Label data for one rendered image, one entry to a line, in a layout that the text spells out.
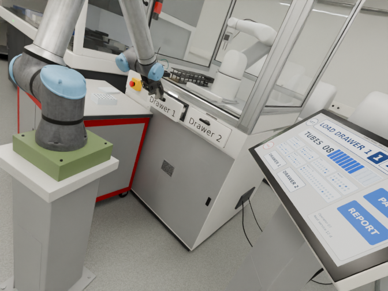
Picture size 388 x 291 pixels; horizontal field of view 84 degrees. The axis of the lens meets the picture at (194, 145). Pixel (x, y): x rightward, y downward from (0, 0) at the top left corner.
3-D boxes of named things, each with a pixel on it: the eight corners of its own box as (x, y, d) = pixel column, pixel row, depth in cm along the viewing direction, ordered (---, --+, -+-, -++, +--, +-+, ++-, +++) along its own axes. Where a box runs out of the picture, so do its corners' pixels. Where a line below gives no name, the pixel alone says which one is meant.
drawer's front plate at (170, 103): (176, 122, 127) (182, 104, 123) (146, 102, 141) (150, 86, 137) (178, 122, 128) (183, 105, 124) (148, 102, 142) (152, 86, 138)
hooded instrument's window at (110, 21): (73, 52, 156) (79, -20, 138) (0, 6, 242) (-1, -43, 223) (178, 73, 245) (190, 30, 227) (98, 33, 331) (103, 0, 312)
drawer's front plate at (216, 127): (222, 148, 116) (230, 130, 111) (184, 123, 129) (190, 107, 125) (224, 148, 117) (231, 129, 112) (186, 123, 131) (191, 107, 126)
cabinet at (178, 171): (189, 259, 145) (237, 160, 112) (107, 173, 194) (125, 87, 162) (247, 208, 219) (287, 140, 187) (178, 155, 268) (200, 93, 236)
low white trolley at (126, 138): (48, 230, 130) (58, 115, 99) (15, 172, 160) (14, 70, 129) (130, 198, 175) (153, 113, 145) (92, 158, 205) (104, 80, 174)
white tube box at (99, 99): (97, 104, 126) (97, 98, 124) (90, 99, 130) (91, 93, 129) (116, 105, 135) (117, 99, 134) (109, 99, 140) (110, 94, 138)
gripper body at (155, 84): (142, 89, 120) (136, 69, 110) (154, 81, 123) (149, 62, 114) (151, 94, 116) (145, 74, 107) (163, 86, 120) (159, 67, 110)
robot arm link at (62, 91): (55, 124, 62) (56, 78, 56) (29, 105, 67) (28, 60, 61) (92, 118, 72) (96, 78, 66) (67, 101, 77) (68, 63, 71)
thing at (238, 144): (236, 159, 113) (247, 135, 107) (125, 87, 162) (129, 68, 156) (286, 138, 187) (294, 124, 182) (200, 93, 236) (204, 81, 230)
